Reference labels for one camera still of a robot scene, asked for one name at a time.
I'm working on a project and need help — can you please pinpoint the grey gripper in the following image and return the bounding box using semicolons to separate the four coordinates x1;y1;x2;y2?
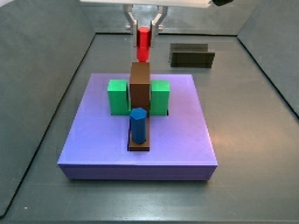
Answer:
80;0;214;46

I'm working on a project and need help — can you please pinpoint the red peg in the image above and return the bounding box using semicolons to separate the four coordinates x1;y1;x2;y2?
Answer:
137;26;151;62

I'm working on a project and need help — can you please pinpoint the purple base board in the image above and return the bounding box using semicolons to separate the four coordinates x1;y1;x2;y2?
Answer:
58;73;218;180

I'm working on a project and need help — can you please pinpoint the brown T-shaped block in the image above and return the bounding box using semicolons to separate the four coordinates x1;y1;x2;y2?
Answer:
129;62;151;151

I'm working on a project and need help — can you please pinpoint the green block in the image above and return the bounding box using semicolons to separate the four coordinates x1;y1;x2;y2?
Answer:
107;80;130;116
150;80;171;116

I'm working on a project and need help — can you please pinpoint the blue hexagonal peg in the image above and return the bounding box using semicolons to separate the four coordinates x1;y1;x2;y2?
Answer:
130;108;147;144

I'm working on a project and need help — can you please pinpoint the black angle bracket holder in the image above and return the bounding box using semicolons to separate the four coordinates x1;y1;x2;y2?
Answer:
170;43;215;68

